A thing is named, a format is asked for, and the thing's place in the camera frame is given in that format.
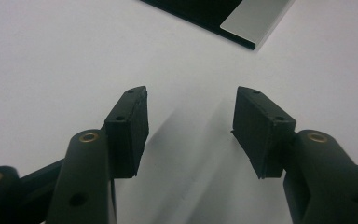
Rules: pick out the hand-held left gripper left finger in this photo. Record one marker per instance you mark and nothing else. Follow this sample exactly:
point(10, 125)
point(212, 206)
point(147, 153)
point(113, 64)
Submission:
point(127, 137)

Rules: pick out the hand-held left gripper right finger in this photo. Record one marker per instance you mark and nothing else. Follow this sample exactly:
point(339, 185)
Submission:
point(261, 133)

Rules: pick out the silver picture frame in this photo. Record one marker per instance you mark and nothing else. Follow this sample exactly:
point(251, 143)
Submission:
point(199, 9)

